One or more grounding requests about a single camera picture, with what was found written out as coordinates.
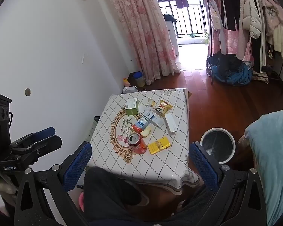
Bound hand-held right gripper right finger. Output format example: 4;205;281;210
189;141;267;226

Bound white balcony appliance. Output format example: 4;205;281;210
163;14;180;58

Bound pink floral curtain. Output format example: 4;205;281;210
202;0;253;63
101;0;181;86

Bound pink fuzzy coat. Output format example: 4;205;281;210
257;0;283;43

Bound black hanging garments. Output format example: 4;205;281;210
216;0;241;31

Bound patterned white tablecloth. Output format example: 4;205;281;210
86;88;201;191

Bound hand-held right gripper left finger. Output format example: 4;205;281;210
14;141;93;226

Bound blue and black clothes pile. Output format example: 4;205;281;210
206;53;254;86

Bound green and white medicine box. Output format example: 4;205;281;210
125;98;139;115

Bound yellow flat box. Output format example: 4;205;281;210
147;137;171;155

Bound yellow panda snack packet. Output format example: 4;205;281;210
154;99;173;117

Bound white puffer jacket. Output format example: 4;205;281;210
236;0;261;40

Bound light blue blanket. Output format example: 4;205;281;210
244;109;283;226

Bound person's left forearm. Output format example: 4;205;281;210
0;176;17;195

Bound blue and white milk carton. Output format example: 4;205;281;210
132;117;149;134

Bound long white box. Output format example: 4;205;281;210
164;113;177;134

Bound cream coat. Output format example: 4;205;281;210
272;23;283;60

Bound red drink can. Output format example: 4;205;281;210
127;133;148;155

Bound white round trash bin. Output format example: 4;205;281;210
200;127;236;164

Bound white power strip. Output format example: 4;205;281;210
85;115;101;144

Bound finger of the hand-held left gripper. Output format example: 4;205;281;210
10;126;56;149
0;135;63;165

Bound pink slipper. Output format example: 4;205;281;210
78;192;85;211

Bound black balcony railing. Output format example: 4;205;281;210
159;0;209;38

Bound white and blue medicine box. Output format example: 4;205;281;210
142;110;165;128

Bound potted green plant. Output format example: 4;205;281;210
202;30;210;46

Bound jar with blue lid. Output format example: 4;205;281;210
132;72;146;87

